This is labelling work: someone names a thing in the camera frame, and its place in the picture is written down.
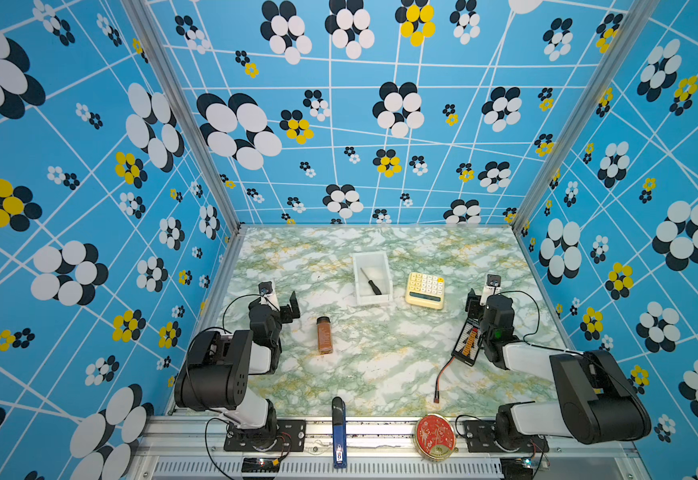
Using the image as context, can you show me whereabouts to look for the black handled screwdriver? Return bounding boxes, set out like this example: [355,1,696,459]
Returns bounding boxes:
[359,268,383,296]

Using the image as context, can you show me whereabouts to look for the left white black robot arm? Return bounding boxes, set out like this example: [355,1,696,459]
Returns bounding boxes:
[174,282,305,451]

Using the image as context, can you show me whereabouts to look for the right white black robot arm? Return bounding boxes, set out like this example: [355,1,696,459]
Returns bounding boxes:
[465,291,652,450]

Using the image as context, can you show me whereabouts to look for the white plastic bin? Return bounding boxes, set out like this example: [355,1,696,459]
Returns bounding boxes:
[352,251,394,306]

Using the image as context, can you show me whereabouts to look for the brown spice bottle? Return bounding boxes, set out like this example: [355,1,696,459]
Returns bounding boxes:
[316,316,333,354]

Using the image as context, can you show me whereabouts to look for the cream yellow calculator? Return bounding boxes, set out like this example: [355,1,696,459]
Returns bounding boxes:
[405,272,445,310]

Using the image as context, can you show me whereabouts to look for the blue black utility knife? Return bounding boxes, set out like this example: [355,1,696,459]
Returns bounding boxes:
[331,396,348,469]

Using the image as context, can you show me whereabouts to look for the red round tin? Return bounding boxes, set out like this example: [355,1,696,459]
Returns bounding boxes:
[414,414,457,461]

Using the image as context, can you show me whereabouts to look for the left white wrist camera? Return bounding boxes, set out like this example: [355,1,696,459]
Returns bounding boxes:
[258,281,280,311]

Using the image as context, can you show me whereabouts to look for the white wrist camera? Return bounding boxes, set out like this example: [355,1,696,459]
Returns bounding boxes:
[258,281,280,311]
[480,274,501,306]

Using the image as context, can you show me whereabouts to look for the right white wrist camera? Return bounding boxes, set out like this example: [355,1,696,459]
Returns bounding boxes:
[480,274,501,306]

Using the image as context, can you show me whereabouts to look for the red black wire lead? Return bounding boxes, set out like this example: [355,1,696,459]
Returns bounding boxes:
[433,356,456,404]

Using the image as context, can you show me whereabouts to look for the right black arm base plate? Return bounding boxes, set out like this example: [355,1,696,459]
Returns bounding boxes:
[457,418,550,455]

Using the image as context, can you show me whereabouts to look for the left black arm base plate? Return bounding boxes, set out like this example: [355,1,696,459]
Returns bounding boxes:
[224,419,307,453]

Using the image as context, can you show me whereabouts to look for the aluminium front rail frame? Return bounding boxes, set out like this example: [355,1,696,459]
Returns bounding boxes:
[126,416,650,479]

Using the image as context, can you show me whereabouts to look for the left aluminium corner post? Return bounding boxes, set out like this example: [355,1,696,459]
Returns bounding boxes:
[122,0,241,237]

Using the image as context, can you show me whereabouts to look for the aluminium corner post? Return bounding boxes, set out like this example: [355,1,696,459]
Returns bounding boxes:
[122,0,241,237]
[512,0,660,237]

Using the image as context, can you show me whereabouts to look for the right aluminium corner post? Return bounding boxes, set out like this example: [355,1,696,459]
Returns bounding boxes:
[512,0,660,237]

